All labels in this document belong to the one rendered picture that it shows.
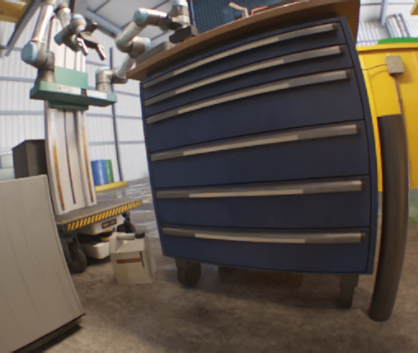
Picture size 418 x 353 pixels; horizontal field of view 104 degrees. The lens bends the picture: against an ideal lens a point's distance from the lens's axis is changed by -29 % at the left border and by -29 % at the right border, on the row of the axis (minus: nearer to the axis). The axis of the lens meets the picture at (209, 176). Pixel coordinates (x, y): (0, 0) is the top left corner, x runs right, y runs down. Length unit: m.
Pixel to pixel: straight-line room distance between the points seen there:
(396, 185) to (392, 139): 0.11
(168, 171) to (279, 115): 0.44
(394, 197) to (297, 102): 0.35
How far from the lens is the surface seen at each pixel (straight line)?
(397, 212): 0.64
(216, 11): 1.51
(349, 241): 0.65
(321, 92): 0.64
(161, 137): 0.85
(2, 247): 0.74
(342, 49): 0.65
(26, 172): 1.70
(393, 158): 0.61
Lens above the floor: 0.53
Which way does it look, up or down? 4 degrees down
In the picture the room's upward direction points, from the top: 7 degrees counter-clockwise
